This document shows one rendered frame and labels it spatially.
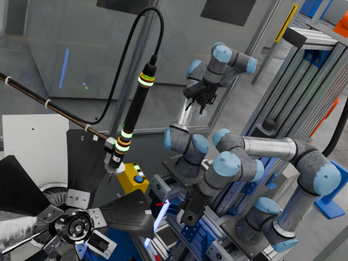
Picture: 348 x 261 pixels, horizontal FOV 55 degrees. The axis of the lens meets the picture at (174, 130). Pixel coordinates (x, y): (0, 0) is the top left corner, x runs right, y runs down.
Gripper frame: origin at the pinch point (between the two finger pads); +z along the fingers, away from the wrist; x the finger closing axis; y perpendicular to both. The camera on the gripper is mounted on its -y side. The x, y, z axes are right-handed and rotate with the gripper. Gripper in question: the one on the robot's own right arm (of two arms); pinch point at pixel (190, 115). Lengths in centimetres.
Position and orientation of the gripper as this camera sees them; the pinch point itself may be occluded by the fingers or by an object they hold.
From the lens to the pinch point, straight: 159.1
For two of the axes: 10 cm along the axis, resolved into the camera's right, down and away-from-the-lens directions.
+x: -5.0, -6.2, 6.0
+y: 7.9, -0.5, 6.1
